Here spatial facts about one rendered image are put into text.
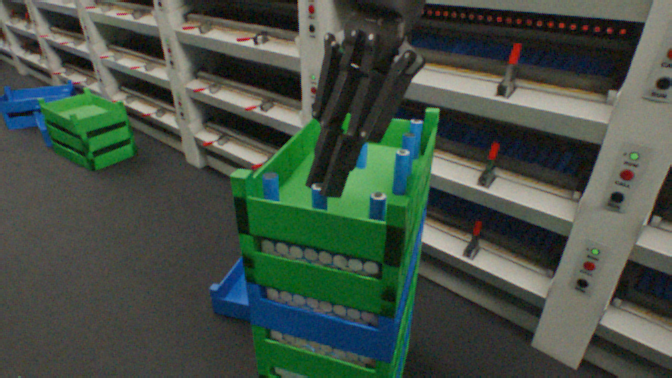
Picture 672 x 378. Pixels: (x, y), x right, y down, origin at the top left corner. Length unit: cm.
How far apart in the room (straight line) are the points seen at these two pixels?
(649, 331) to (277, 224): 76
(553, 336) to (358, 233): 68
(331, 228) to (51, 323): 91
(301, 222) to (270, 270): 10
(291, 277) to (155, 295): 71
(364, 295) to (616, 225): 51
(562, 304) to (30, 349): 115
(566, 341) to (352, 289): 64
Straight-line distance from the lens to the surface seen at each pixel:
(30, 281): 141
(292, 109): 126
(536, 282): 101
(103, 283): 129
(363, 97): 44
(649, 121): 80
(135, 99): 217
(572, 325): 102
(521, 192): 92
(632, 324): 101
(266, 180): 49
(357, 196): 57
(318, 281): 51
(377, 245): 45
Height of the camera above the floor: 78
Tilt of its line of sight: 30 degrees down
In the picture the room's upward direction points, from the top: straight up
